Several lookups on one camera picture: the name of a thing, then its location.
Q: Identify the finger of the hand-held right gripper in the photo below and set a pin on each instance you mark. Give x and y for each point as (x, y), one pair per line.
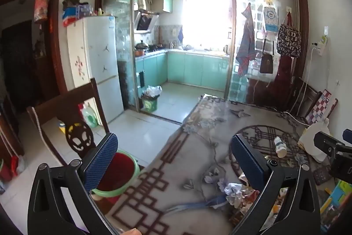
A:
(326, 141)

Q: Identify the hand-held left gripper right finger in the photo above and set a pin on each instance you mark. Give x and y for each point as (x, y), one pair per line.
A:
(247, 162)

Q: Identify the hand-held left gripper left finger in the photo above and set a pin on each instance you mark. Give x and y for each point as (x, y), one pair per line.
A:
(100, 160)

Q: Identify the red bucket with green rim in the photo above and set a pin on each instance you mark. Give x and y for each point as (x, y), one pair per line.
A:
(121, 171)

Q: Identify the plastic snack bag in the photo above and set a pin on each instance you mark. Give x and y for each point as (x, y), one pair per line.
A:
(233, 192)

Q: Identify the brown shoulder bag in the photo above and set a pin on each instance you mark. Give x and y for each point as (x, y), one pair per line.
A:
(266, 61)

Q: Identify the person's left hand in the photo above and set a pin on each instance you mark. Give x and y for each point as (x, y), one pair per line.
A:
(131, 231)

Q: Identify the white plastic jug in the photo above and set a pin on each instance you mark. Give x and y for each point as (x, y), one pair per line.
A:
(316, 138)

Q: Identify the checkered folding board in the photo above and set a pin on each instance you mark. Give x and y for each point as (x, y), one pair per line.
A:
(321, 107)

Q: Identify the small white plastic bottle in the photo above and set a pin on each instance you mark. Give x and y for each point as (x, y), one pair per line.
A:
(280, 147)

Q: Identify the colourful toy blocks box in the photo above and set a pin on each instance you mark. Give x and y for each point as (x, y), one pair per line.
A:
(337, 202)

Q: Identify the green detergent jug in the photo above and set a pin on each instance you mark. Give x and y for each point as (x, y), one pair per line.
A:
(90, 115)

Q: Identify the folded dark wooden chair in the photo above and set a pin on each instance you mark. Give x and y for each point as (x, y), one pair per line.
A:
(302, 97)

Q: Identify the dark red garment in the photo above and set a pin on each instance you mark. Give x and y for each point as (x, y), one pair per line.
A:
(283, 80)

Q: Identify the green waste bin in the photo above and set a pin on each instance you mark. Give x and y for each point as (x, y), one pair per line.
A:
(150, 102)

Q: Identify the red plastic bag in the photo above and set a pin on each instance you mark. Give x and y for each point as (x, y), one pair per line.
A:
(19, 166)

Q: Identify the white refrigerator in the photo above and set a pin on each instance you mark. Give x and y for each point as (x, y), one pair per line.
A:
(96, 67)

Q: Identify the printed tote bag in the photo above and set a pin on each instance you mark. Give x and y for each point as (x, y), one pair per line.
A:
(288, 39)

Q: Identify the teal kitchen cabinets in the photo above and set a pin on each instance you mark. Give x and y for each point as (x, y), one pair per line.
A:
(192, 68)

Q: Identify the black cooking pot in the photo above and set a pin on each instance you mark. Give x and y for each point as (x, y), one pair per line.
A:
(141, 45)

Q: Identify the blue smiley poster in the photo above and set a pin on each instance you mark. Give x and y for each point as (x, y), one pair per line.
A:
(271, 16)

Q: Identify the black range hood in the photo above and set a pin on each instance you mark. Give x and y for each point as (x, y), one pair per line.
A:
(145, 22)

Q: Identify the clutter pile on refrigerator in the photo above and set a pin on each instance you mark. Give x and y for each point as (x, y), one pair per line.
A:
(78, 10)

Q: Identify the red hanging decoration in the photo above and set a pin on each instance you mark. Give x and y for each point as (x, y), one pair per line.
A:
(41, 8)

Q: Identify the white wall charger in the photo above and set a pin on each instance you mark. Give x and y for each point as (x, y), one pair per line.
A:
(321, 43)

